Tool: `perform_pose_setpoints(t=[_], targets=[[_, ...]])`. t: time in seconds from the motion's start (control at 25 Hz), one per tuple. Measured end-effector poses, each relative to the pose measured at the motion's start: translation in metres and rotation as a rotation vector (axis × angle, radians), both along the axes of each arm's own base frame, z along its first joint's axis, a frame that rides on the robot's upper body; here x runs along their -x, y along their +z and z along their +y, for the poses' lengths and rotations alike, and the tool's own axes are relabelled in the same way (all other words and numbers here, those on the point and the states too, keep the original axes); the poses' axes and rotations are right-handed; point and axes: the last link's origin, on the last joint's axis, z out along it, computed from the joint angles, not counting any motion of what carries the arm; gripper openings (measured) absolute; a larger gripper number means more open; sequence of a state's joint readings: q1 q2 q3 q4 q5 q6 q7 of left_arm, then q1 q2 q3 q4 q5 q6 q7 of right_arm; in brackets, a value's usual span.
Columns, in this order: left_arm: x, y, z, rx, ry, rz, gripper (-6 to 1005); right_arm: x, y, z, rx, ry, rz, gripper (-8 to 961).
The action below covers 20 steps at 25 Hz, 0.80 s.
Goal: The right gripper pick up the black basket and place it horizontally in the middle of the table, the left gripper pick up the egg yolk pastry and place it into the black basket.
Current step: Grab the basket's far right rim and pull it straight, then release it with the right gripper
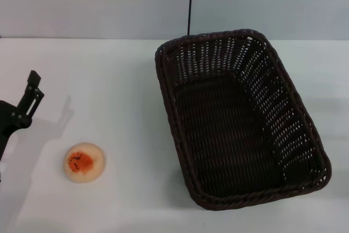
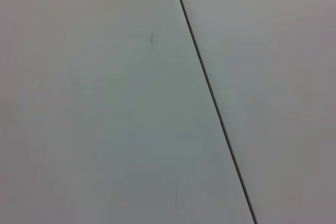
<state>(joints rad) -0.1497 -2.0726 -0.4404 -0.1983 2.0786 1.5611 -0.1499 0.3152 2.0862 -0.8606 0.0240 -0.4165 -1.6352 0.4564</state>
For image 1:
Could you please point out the black vertical wall strip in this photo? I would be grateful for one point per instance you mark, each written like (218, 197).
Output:
(189, 3)

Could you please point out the dark brown woven basket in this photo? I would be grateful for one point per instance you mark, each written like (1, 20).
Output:
(226, 134)

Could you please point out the round bun with orange centre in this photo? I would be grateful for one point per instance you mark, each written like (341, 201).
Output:
(83, 162)

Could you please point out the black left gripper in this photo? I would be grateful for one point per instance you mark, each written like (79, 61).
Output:
(8, 118)

